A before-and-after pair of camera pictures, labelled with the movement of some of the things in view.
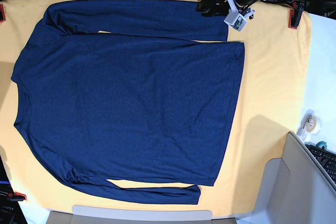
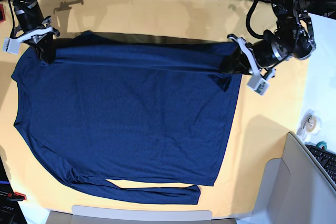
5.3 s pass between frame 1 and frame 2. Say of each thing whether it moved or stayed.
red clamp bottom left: stayed
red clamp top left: stayed
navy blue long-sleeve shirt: moved
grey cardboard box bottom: stayed
